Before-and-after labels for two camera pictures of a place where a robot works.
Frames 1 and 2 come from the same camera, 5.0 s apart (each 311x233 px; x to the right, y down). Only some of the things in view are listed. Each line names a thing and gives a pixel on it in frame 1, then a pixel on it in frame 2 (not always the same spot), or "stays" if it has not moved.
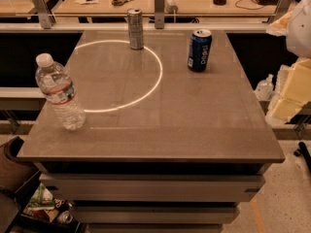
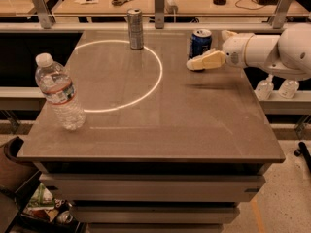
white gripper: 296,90 → 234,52
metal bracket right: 286,1 stays
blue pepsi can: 199,50 stays
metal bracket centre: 159,8 stays
